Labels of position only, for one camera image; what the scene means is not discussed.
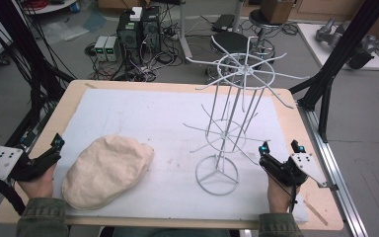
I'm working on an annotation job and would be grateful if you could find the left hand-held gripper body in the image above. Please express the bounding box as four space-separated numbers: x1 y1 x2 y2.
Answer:
0 146 62 183

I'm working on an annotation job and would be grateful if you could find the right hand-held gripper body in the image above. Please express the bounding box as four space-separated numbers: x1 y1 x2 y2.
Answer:
259 153 329 189

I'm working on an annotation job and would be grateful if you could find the person's left hand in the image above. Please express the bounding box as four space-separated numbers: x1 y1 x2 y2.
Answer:
17 162 57 200

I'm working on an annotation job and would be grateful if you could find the person's right hand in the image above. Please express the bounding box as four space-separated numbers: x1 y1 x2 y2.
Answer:
266 173 301 214

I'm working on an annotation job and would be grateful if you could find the thin wooden stick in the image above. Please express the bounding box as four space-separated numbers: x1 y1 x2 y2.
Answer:
303 198 330 227

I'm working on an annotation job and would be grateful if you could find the beige flat cap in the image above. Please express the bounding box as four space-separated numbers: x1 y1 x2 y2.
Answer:
61 133 156 211

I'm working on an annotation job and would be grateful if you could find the white foam mat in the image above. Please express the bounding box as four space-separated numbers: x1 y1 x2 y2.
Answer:
51 87 311 223

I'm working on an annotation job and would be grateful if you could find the grey power supply unit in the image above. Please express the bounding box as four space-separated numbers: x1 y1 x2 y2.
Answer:
94 35 109 62
105 35 120 63

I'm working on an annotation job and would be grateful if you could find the white board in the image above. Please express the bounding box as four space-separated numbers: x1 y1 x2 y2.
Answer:
296 22 379 72

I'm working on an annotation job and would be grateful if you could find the black computer tower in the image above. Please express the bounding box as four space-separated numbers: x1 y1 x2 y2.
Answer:
140 5 163 55
115 9 143 65

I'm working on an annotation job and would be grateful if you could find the stool with wooden box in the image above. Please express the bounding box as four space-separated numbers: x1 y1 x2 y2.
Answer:
248 0 296 63

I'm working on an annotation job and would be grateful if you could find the grey metal desk leg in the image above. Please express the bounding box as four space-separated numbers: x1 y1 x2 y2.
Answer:
177 0 195 61

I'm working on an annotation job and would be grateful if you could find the white box with black plug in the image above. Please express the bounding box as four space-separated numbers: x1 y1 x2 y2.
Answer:
128 6 144 22

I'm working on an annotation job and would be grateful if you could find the aluminium rail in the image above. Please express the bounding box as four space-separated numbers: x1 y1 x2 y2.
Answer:
0 98 58 226
296 101 370 237

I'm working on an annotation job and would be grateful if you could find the black gripper wrist strap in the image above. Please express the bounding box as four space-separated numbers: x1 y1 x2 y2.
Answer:
0 178 27 217

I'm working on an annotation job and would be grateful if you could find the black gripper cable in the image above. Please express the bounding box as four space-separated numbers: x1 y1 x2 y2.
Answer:
268 177 298 214

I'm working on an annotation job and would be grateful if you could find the white wire display rack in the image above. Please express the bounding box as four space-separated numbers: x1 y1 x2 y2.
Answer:
183 35 311 198

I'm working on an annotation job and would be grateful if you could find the black frame post with cables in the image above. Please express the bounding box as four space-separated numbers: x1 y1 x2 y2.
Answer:
0 0 77 139

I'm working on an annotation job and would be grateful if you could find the tangle of floor cables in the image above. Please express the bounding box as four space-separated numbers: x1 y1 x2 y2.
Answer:
84 19 191 83

